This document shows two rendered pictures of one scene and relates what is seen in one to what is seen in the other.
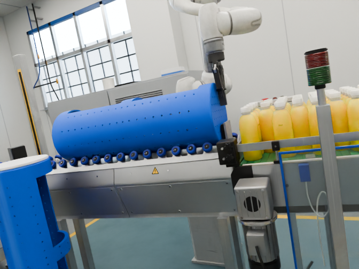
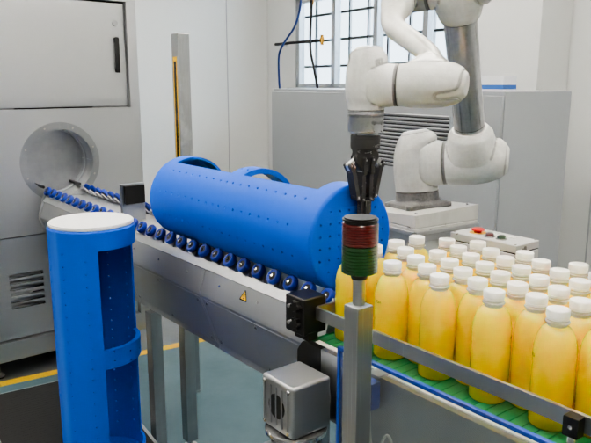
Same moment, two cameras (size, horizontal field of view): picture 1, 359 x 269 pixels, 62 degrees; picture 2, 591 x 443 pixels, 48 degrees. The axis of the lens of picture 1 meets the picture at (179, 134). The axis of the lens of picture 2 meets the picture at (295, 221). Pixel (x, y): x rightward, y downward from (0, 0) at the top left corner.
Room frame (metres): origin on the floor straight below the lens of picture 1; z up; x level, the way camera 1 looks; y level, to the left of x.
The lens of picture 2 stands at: (-0.16, -0.88, 1.49)
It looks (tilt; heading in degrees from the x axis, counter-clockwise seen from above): 12 degrees down; 29
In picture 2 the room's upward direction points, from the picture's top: straight up
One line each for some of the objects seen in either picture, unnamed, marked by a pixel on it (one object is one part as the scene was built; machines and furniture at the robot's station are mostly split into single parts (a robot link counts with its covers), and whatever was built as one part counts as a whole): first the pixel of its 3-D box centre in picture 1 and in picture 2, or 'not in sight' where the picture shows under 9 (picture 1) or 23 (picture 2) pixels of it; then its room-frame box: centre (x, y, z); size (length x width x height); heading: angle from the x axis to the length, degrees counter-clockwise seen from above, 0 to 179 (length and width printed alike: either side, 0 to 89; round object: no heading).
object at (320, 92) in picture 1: (319, 77); (359, 261); (0.88, -0.43, 1.18); 0.06 x 0.06 x 0.16
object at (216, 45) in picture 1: (214, 46); (365, 122); (1.38, -0.22, 1.39); 0.09 x 0.09 x 0.06
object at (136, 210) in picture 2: (19, 158); (133, 201); (1.88, 1.01, 1.00); 0.10 x 0.04 x 0.15; 157
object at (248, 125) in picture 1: (249, 135); (350, 297); (1.19, -0.28, 1.00); 0.07 x 0.07 x 0.20
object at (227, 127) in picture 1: (227, 134); not in sight; (1.36, -0.21, 0.99); 0.10 x 0.02 x 0.12; 157
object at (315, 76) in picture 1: (318, 76); (359, 257); (0.88, -0.43, 1.18); 0.06 x 0.06 x 0.05
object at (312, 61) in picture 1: (317, 60); (360, 233); (0.88, -0.43, 1.23); 0.06 x 0.06 x 0.04
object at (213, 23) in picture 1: (212, 21); (371, 77); (1.38, -0.24, 1.50); 0.13 x 0.11 x 0.16; 101
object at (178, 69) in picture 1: (172, 71); (489, 83); (3.41, -0.06, 1.48); 0.24 x 0.12 x 0.08; 69
